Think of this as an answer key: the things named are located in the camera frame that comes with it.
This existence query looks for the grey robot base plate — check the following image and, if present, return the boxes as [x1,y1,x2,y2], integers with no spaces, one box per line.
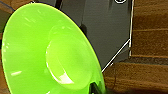
[43,0,134,73]

